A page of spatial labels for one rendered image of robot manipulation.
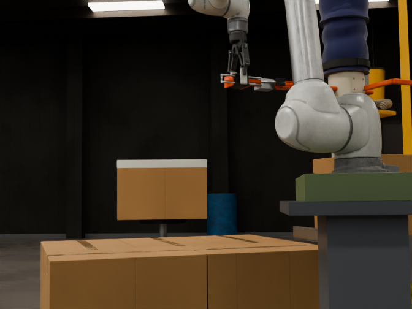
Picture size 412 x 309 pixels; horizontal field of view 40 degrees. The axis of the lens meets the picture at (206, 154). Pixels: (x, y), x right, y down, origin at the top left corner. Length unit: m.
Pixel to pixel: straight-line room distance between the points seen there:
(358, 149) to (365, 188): 0.18
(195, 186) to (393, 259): 2.17
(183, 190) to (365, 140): 2.11
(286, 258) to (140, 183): 1.67
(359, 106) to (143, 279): 1.01
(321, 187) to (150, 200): 2.21
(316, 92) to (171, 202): 2.19
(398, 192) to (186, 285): 0.91
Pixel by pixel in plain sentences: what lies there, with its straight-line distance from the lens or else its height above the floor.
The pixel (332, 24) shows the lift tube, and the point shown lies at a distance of 2.80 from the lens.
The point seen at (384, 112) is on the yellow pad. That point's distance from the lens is 2.76.
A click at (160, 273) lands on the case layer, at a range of 2.22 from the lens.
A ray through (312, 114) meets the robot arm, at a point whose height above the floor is 1.01.
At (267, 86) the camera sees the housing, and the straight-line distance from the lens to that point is 2.51.
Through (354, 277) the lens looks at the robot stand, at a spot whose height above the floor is 0.51.
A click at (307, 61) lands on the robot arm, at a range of 1.85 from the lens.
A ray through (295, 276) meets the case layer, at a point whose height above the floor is 0.44.
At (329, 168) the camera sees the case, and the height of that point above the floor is 0.90.
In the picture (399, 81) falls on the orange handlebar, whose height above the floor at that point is 1.27.
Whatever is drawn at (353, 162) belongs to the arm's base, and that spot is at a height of 0.88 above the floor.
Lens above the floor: 0.77
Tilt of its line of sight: 4 degrees up
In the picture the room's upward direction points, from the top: 1 degrees counter-clockwise
